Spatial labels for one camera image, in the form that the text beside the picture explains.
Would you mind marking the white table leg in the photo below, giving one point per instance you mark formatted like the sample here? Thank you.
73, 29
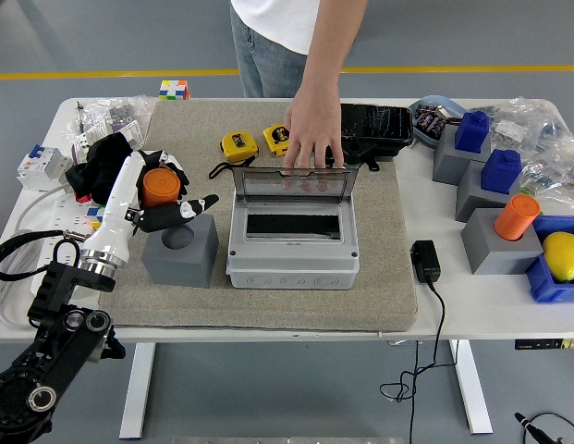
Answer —
136, 393
473, 393

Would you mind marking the black table control panel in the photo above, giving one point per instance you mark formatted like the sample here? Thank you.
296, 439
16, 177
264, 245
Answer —
545, 344

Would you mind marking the colourful puzzle cube white cross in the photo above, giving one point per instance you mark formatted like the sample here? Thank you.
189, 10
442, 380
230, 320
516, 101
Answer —
173, 89

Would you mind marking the person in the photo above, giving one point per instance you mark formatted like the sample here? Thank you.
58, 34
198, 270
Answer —
277, 23

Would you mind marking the white switch panel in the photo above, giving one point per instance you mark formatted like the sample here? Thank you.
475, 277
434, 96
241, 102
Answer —
134, 134

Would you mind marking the metal screwdriver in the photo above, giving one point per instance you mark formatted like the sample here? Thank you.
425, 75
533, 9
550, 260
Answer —
78, 118

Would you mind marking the blue bottle-shaped block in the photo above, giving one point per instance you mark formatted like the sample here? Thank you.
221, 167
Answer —
500, 171
471, 131

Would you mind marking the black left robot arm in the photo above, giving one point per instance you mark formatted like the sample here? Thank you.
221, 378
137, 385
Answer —
60, 333

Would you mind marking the yellow lemon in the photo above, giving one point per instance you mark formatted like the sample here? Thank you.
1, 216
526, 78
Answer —
564, 256

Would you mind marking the black plastic case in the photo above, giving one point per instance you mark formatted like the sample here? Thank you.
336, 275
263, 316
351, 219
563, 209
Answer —
379, 125

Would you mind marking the person's left forearm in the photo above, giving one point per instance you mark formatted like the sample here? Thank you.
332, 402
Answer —
328, 51

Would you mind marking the person's left hand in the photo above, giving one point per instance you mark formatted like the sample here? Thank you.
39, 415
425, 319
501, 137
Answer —
314, 129

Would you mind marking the clear plastic bags of parts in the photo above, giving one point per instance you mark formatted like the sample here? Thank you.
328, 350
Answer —
101, 108

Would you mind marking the grey block with round hole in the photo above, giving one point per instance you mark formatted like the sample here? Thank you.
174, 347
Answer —
180, 268

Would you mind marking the black cloth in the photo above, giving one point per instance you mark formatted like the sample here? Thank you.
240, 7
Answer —
101, 166

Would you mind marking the light blue bowl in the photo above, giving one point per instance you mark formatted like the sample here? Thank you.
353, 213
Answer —
423, 134

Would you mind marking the grey block holder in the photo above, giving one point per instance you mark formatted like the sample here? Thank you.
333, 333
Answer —
471, 199
499, 254
448, 162

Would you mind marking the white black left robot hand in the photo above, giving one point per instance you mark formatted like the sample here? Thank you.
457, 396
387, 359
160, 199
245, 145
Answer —
115, 222

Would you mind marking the blue storage bin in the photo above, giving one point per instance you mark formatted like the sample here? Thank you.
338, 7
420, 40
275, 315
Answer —
545, 289

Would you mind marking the orange cylinder battery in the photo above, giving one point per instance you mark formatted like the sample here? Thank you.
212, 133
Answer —
159, 187
517, 217

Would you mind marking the dark snack packets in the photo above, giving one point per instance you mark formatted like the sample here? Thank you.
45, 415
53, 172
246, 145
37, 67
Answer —
430, 120

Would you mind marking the grey-brown mat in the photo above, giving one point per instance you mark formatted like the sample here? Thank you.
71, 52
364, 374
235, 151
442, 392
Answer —
199, 120

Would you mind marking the clear plastic bags of components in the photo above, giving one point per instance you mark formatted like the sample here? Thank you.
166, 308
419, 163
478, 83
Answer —
545, 152

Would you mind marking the grey electrical enclosure box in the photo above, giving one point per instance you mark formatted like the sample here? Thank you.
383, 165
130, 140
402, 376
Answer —
291, 273

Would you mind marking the white power strip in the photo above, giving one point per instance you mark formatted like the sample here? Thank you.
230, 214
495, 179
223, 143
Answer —
60, 231

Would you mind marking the white blue circuit breaker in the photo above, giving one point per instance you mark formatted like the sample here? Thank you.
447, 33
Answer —
37, 166

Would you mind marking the smoky transparent box lid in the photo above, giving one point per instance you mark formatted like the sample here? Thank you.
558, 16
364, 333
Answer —
263, 187

